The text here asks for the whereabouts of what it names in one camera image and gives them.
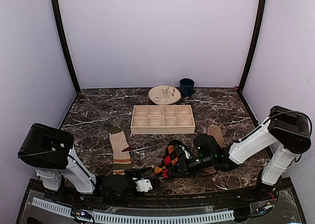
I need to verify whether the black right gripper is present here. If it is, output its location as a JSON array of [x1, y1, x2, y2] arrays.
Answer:
[[166, 155, 215, 178]]

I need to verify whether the black argyle sock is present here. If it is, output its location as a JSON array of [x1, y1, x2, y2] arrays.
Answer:
[[153, 140, 192, 179]]

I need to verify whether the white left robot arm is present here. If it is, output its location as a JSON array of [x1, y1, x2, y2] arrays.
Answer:
[[18, 123, 150, 202]]

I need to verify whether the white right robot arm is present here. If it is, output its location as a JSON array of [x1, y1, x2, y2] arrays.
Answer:
[[177, 106, 313, 201]]

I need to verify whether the tan plain sock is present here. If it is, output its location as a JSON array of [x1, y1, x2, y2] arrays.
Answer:
[[203, 126, 227, 176]]

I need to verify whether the beige striped sock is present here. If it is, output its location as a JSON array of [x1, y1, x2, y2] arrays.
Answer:
[[109, 127, 132, 175]]

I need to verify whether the wooden compartment tray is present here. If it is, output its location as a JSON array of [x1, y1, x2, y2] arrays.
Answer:
[[130, 105, 195, 135]]

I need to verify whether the dark blue mug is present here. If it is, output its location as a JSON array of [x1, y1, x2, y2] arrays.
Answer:
[[180, 78, 194, 97]]

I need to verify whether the patterned ceramic plate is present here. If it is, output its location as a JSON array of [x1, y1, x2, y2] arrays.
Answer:
[[148, 85, 181, 105]]

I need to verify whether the white slotted cable duct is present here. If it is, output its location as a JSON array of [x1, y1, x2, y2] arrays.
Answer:
[[31, 197, 235, 224]]

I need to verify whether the right black corner post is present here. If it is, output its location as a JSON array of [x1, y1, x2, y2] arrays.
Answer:
[[238, 0, 266, 94]]

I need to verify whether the black corner post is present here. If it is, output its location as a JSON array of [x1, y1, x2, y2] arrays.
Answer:
[[51, 0, 81, 94], [238, 0, 266, 94]]

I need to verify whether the left black corner post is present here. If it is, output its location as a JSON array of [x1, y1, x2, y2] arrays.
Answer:
[[51, 0, 81, 94]]

